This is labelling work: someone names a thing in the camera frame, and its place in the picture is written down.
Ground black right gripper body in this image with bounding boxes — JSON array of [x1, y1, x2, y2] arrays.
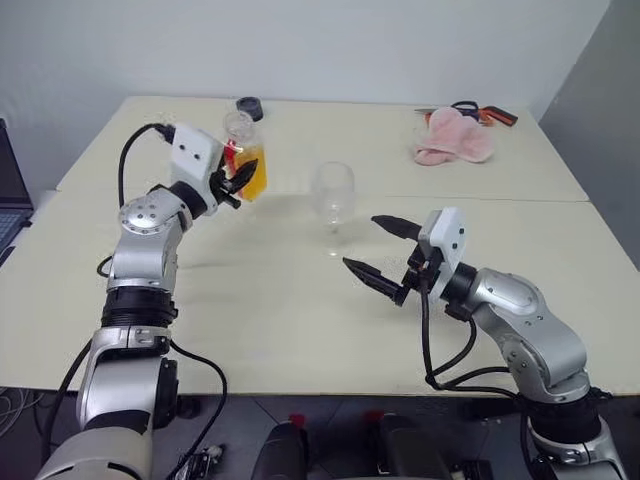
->
[[393, 239, 442, 307]]

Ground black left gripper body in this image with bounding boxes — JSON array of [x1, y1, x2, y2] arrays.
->
[[208, 168, 241, 210]]

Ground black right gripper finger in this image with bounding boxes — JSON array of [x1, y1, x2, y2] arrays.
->
[[342, 257, 403, 300], [371, 214, 421, 241]]

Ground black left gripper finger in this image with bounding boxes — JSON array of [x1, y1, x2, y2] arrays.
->
[[227, 159, 260, 194]]

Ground clear bottle with orange drink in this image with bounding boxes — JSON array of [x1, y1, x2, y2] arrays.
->
[[222, 110, 270, 202]]

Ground clear wine glass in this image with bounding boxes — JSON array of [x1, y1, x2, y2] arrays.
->
[[310, 161, 357, 258]]

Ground dark grey round lid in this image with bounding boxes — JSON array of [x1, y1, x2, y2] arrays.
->
[[235, 96, 265, 122]]

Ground pink fluffy cloth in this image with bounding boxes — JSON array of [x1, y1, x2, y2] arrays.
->
[[412, 106, 497, 166]]

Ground orange black hand tool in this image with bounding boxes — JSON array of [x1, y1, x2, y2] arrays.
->
[[477, 104, 519, 127]]

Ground dark rounded shape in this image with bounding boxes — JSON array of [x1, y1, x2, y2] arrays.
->
[[363, 409, 454, 480], [249, 413, 312, 480]]

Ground black laptop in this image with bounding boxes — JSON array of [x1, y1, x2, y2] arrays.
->
[[0, 117, 35, 267]]

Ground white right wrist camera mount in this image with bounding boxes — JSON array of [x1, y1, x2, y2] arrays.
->
[[418, 206, 468, 302]]

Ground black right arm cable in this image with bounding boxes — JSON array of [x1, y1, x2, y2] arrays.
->
[[418, 284, 524, 401]]

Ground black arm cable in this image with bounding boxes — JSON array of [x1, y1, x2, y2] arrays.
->
[[97, 122, 229, 480], [418, 284, 524, 401]]

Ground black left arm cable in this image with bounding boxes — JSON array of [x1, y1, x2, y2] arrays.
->
[[97, 122, 229, 480]]

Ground black handled scissors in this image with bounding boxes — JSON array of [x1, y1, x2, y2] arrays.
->
[[414, 99, 484, 124]]

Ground white loose cables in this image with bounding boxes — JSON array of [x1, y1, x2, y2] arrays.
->
[[0, 385, 44, 429]]

